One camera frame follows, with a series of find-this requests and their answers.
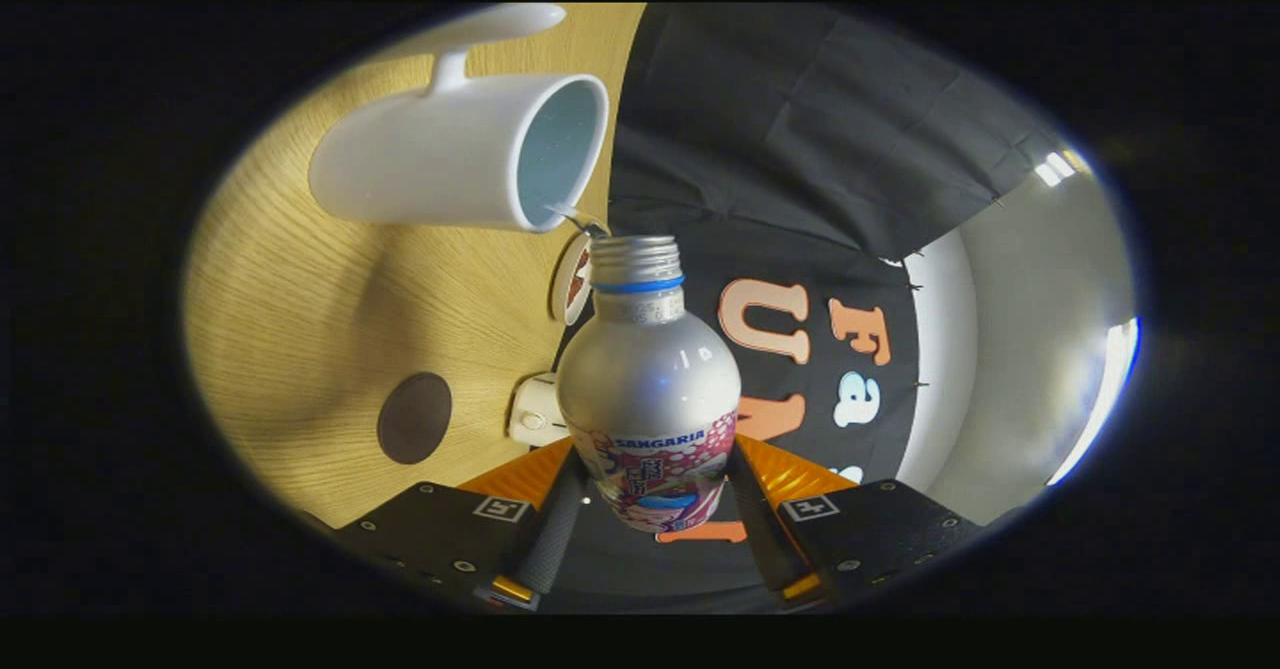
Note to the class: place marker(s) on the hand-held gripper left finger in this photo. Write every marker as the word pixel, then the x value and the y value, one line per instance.
pixel 550 539

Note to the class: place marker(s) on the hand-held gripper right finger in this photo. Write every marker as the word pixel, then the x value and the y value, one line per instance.
pixel 765 539

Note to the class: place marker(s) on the dark round coaster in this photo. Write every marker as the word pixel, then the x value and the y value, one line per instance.
pixel 414 419

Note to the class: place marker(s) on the silver juice bottle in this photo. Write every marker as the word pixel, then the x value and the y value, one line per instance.
pixel 645 379

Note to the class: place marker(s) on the clear juice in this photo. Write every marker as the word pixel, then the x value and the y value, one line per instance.
pixel 580 219

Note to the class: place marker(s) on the white cup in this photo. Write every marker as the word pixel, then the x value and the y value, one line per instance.
pixel 430 159

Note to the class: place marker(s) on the white toaster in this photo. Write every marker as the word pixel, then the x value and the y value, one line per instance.
pixel 535 411

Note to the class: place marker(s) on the plate of brown snacks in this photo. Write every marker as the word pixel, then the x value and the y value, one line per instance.
pixel 572 279

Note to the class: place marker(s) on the wooden table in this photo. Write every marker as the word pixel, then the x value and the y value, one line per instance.
pixel 300 319

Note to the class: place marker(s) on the wide ceiling light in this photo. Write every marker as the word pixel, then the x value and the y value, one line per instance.
pixel 1100 399

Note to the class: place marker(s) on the narrow ceiling light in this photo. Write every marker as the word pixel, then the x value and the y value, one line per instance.
pixel 1055 166

